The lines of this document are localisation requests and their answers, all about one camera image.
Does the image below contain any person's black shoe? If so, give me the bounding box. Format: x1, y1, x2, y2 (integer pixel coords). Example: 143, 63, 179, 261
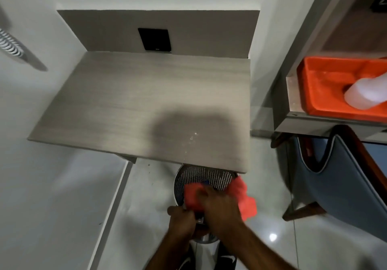
177, 243, 197, 270
216, 244, 238, 270

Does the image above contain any perforated metal waste bin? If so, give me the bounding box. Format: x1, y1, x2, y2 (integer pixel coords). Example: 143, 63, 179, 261
174, 164, 240, 244

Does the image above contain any orange plastic tray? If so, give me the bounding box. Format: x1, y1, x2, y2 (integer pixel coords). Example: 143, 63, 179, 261
296, 56, 387, 122

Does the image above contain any grey wooden back panel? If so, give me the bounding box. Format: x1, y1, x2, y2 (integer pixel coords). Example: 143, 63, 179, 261
57, 10, 260, 59

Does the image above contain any striped wall hanging object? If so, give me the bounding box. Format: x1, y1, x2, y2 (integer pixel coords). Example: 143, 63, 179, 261
0, 28, 25, 58

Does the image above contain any person's right hand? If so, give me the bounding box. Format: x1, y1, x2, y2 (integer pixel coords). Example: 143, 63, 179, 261
196, 185, 246, 241

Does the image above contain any person's left forearm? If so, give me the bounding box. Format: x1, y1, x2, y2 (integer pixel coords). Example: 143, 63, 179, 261
145, 234, 197, 270

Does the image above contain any person's left hand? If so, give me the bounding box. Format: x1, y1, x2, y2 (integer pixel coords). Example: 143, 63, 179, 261
167, 206, 202, 244

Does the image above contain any blue upholstered wooden chair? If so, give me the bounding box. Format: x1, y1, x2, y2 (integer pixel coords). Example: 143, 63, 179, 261
270, 125, 387, 234

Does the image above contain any orange cleaning cloth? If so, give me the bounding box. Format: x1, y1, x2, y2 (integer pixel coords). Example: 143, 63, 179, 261
184, 176, 257, 221

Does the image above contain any white plastic bottle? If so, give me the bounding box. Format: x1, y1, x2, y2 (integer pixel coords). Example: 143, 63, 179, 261
344, 71, 387, 111

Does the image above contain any grey wooden shelf unit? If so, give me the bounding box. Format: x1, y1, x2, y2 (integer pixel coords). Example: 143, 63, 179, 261
274, 0, 387, 145

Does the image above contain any black wall socket plate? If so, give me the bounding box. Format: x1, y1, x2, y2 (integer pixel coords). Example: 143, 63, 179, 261
138, 28, 172, 52

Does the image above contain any person's right forearm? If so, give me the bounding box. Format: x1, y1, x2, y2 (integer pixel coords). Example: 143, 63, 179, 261
216, 223, 298, 270

